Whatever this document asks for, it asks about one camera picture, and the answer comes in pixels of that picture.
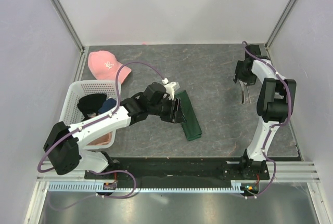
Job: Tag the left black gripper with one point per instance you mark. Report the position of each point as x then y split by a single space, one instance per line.
176 115

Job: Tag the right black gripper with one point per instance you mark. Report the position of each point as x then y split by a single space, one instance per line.
251 80

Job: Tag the silver spoon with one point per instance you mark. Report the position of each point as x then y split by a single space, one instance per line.
249 97

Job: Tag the dark green cloth napkin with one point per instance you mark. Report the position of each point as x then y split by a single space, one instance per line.
191 127

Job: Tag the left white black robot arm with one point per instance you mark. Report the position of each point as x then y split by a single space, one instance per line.
65 145

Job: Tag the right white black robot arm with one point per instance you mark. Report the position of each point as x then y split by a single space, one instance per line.
274 104

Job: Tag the navy blue cloth in basket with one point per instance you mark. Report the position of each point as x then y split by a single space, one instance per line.
107 105

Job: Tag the peach cloth in basket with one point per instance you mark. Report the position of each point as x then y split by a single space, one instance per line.
103 140

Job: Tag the pink baseball cap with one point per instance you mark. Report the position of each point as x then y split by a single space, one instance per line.
103 65

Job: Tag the black cloth in basket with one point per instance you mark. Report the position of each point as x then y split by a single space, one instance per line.
90 104

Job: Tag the white perforated plastic basket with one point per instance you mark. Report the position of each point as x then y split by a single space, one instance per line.
70 113

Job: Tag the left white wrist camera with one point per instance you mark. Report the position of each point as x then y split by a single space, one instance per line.
171 88

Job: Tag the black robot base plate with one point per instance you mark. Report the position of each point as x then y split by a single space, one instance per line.
232 168

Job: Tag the right aluminium frame post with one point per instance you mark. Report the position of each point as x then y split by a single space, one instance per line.
280 23

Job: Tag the aluminium frame post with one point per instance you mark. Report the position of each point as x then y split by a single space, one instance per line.
66 21
280 23

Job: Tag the light blue slotted cable duct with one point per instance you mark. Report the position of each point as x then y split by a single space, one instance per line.
152 187

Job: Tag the left aluminium frame post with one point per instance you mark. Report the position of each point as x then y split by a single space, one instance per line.
66 21

